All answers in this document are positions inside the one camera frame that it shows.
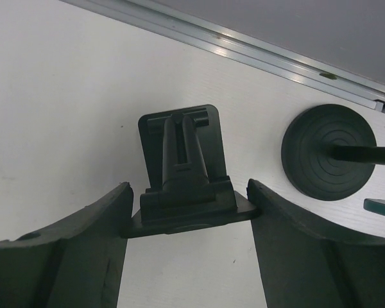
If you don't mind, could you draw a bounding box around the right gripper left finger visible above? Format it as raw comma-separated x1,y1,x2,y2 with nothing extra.
0,182,133,307

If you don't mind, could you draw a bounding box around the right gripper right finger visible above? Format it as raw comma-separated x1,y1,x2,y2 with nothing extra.
247,179,385,307

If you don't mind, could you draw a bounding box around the black round-base phone stand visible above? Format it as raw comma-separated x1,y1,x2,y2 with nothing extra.
281,104,385,201

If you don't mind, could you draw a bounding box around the black folding phone stand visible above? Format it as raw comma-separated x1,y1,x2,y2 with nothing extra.
122,105,260,238

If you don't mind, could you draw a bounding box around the aluminium table edge rail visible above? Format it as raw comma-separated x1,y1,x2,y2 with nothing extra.
70,1,385,114

